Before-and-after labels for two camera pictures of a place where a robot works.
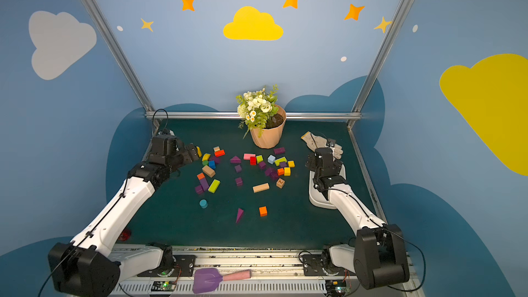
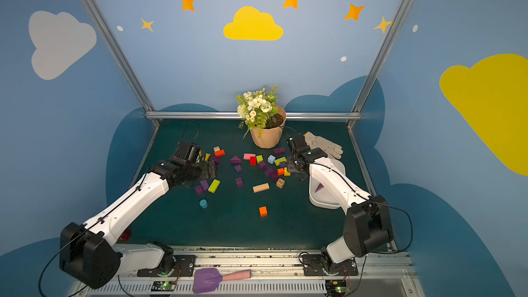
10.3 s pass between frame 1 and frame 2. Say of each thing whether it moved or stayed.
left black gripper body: moved
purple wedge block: moved
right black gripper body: moved
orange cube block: stayed
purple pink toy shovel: stayed
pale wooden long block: stayed
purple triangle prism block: stayed
